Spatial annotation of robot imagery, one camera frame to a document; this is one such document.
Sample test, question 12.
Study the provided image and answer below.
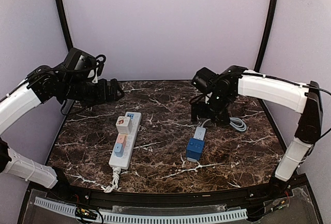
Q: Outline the white cube socket adapter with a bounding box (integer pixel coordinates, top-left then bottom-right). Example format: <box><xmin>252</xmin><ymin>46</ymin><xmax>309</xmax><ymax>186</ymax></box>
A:
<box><xmin>116</xmin><ymin>116</ymin><xmax>132</xmax><ymax>135</ymax></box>

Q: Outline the dark blue cube socket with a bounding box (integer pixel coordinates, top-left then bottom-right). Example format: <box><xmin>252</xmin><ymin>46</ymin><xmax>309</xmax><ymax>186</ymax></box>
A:
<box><xmin>186</xmin><ymin>138</ymin><xmax>205</xmax><ymax>161</ymax></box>

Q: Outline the white multicolour power strip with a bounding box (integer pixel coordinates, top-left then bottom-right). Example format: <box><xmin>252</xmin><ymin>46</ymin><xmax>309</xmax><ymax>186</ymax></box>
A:
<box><xmin>109</xmin><ymin>112</ymin><xmax>142</xmax><ymax>170</ymax></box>

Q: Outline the pink plug adapter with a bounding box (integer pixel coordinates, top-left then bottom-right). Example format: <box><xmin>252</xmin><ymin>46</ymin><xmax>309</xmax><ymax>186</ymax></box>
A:
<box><xmin>116</xmin><ymin>134</ymin><xmax>127</xmax><ymax>146</ymax></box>

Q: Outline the light blue plug adapter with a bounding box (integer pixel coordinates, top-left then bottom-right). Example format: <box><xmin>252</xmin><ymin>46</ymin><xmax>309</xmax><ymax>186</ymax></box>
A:
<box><xmin>113</xmin><ymin>143</ymin><xmax>124</xmax><ymax>157</ymax></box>

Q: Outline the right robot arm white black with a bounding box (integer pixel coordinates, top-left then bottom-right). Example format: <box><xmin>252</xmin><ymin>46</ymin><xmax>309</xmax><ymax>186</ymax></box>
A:
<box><xmin>190</xmin><ymin>65</ymin><xmax>324</xmax><ymax>182</ymax></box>

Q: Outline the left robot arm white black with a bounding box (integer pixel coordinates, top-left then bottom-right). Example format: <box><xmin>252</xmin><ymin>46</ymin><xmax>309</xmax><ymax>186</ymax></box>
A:
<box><xmin>1</xmin><ymin>66</ymin><xmax>125</xmax><ymax>189</ymax></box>

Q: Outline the light blue power cable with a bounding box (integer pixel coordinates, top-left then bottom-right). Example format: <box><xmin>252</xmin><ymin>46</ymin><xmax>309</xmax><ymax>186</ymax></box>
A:
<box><xmin>198</xmin><ymin>116</ymin><xmax>247</xmax><ymax>132</ymax></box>

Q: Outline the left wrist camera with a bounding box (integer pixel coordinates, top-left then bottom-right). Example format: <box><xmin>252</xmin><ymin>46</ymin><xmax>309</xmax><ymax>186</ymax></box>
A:
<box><xmin>59</xmin><ymin>48</ymin><xmax>107</xmax><ymax>83</ymax></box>

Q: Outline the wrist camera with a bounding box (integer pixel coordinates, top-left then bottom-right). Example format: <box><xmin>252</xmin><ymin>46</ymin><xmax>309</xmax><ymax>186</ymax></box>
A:
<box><xmin>191</xmin><ymin>67</ymin><xmax>218</xmax><ymax>93</ymax></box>
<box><xmin>59</xmin><ymin>48</ymin><xmax>107</xmax><ymax>83</ymax></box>

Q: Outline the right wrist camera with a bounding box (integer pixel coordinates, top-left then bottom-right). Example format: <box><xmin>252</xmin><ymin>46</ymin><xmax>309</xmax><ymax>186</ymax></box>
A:
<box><xmin>191</xmin><ymin>67</ymin><xmax>218</xmax><ymax>93</ymax></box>

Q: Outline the white coiled cable with plug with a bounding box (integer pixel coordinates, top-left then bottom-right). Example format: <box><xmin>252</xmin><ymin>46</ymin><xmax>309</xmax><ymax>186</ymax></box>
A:
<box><xmin>100</xmin><ymin>167</ymin><xmax>122</xmax><ymax>192</ymax></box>

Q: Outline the white slotted cable duct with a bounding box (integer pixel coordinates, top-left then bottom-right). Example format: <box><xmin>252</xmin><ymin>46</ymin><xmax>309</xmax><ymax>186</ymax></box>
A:
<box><xmin>34</xmin><ymin>197</ymin><xmax>248</xmax><ymax>223</ymax></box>

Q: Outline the black front table rail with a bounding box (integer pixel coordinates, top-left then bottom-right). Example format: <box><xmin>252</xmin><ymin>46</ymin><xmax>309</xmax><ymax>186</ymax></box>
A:
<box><xmin>25</xmin><ymin>177</ymin><xmax>308</xmax><ymax>211</ymax></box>

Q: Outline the left black frame post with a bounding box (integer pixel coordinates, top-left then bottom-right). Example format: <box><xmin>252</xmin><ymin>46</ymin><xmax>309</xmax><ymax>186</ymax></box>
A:
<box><xmin>55</xmin><ymin>0</ymin><xmax>73</xmax><ymax>51</ymax></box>

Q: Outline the black frame post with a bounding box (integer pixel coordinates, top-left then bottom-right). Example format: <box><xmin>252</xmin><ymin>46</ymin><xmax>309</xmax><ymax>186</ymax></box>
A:
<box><xmin>55</xmin><ymin>0</ymin><xmax>73</xmax><ymax>51</ymax></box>
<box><xmin>253</xmin><ymin>0</ymin><xmax>277</xmax><ymax>72</ymax></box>

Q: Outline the right black frame post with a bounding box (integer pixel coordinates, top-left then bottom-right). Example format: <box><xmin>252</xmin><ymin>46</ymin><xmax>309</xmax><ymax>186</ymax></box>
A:
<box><xmin>253</xmin><ymin>0</ymin><xmax>277</xmax><ymax>72</ymax></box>

